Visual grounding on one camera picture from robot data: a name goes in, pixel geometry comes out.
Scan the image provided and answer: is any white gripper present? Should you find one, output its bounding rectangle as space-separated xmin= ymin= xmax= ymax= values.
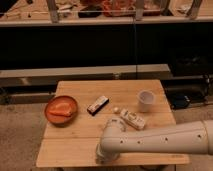
xmin=96 ymin=144 xmax=118 ymax=164

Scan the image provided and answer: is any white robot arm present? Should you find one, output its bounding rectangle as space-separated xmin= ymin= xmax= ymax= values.
xmin=96 ymin=117 xmax=213 ymax=164

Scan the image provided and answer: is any wooden table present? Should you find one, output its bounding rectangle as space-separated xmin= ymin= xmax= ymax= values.
xmin=35 ymin=79 xmax=191 ymax=168

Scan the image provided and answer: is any orange food on plate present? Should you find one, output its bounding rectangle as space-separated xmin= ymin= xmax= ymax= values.
xmin=49 ymin=103 xmax=72 ymax=117

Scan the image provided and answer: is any orange round plate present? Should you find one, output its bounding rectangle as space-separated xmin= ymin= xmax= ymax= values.
xmin=44 ymin=96 xmax=78 ymax=125

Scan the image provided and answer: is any white plastic cup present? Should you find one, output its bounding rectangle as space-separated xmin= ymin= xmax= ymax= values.
xmin=137 ymin=90 xmax=155 ymax=112

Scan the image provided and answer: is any red cloth on shelf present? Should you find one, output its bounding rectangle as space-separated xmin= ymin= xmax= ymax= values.
xmin=101 ymin=0 xmax=135 ymax=17

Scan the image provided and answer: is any grey metal bench rail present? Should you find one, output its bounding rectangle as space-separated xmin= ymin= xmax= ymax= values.
xmin=0 ymin=64 xmax=172 ymax=87

